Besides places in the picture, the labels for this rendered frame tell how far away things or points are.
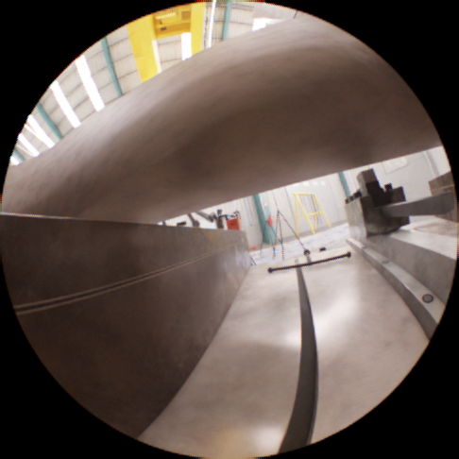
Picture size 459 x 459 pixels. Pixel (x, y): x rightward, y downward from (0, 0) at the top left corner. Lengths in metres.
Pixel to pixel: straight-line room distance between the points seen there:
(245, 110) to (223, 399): 0.57
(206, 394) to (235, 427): 0.11
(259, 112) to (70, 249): 0.37
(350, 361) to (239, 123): 0.55
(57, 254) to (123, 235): 0.12
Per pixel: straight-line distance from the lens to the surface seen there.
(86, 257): 0.22
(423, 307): 0.48
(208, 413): 0.34
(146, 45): 11.13
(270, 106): 0.31
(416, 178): 3.03
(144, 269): 0.26
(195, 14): 10.97
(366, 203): 0.84
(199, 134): 0.31
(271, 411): 0.32
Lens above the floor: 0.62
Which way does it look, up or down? 4 degrees up
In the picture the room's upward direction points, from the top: 12 degrees counter-clockwise
